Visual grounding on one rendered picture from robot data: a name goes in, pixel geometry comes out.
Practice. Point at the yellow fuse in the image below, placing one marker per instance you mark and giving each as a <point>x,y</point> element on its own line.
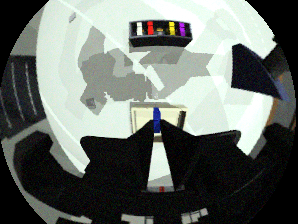
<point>171,29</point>

